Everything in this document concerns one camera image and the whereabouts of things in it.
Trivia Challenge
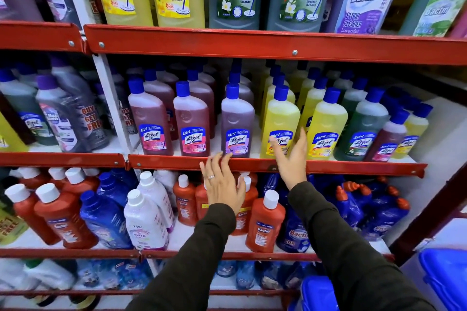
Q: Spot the small maroon cleaner bottle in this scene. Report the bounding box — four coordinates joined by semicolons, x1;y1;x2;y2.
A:
364;108;410;163

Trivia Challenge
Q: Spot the red metal shelf rack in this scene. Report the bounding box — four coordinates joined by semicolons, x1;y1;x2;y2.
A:
0;21;467;311

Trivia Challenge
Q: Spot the person's left forearm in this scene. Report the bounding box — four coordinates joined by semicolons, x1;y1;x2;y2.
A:
126;203;238;311

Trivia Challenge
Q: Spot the orange white-capped cleaner bottle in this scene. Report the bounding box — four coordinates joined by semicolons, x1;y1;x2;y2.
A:
195;180;210;221
231;175;259;237
245;189;286;253
173;174;198;227

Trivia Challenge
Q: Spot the group of purple cleaner bottles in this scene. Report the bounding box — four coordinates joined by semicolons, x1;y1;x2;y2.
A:
220;61;256;159

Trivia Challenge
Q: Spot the green yellow product pack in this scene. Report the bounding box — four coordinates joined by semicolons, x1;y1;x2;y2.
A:
0;207;29;247

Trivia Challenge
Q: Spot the white shelf upright post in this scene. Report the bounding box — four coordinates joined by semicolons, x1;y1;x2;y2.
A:
58;0;136;156

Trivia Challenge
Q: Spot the cluster of orange white-capped bottles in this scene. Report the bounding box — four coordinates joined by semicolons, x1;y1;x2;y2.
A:
4;166;101;250

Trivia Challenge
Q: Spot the green blue-capped cleaner bottle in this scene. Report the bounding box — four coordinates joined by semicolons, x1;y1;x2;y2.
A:
0;68;58;146

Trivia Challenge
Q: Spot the group of blue orange-capped bottles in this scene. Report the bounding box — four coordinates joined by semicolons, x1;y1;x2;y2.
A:
310;175;411;242

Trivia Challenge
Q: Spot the large pink cleaner bottle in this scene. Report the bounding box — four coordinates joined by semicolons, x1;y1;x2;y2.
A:
449;8;467;39

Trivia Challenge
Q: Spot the grey purple-capped bottle pack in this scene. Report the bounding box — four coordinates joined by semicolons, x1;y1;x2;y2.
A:
35;75;89;153
50;56;110;151
94;67;138;137

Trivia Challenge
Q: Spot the dark blue cleaner bottle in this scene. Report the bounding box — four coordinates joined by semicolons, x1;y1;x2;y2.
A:
276;205;311;254

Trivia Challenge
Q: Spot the group of yellow cleaner bottles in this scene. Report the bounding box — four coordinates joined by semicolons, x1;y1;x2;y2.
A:
255;63;349;161

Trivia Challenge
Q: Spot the person's right hand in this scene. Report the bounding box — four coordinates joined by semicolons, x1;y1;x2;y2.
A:
269;127;308;191

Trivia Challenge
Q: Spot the person's right forearm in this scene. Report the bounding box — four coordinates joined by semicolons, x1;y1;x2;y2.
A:
287;181;435;311

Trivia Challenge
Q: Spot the group of pink cleaner bottles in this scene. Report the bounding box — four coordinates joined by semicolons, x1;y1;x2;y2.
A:
126;63;219;157

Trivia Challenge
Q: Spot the white cleaner bottle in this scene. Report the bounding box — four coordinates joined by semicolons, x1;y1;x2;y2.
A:
153;169;180;213
124;189;169;251
137;171;176;233

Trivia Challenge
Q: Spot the dark red rack post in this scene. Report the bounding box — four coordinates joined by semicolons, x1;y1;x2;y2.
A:
388;161;467;267

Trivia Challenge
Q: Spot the white plastic bottle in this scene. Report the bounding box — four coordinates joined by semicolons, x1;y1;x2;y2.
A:
0;259;41;292

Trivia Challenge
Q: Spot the person's left hand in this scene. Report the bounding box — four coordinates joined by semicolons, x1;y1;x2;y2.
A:
199;152;246;214

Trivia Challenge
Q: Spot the group of green cleaner bottles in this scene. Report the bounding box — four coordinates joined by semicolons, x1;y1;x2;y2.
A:
326;70;390;162

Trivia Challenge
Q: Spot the small yellow cleaner bottle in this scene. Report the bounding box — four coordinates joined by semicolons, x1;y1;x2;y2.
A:
392;103;433;160

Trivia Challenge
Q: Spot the row of blue packets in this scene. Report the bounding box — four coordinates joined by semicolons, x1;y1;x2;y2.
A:
76;259;154;290

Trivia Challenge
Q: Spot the white green-capped bottle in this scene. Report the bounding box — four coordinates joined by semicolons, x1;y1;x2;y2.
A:
23;259;76;291

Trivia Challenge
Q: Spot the blue plastic bin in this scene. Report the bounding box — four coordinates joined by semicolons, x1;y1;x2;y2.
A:
418;248;467;311
300;275;341;311

